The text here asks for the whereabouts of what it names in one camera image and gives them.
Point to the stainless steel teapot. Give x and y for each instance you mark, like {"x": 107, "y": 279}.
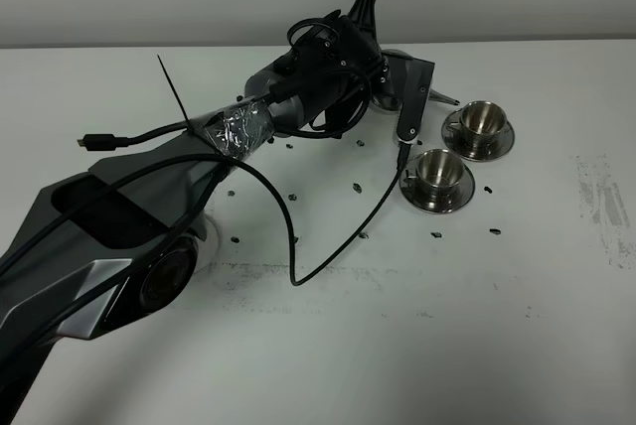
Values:
{"x": 388, "y": 90}

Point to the far steel saucer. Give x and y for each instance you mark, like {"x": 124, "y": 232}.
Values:
{"x": 500, "y": 147}

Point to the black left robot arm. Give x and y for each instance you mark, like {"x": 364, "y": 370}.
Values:
{"x": 109, "y": 246}

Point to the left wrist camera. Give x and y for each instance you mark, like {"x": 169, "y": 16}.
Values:
{"x": 415, "y": 94}

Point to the steel teacup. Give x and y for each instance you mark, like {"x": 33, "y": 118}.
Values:
{"x": 477, "y": 123}
{"x": 433, "y": 174}

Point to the steel saucer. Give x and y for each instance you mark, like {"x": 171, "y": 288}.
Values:
{"x": 444, "y": 205}
{"x": 500, "y": 147}

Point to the near steel teacup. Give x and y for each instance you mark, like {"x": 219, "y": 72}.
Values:
{"x": 433, "y": 174}

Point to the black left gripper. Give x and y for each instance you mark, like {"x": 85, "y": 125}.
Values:
{"x": 334, "y": 61}

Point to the near steel saucer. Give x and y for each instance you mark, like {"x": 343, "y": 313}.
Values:
{"x": 444, "y": 205}

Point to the black cable tie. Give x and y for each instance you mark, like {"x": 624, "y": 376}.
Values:
{"x": 174, "y": 92}

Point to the far steel teacup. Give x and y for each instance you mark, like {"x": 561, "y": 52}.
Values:
{"x": 477, "y": 123}

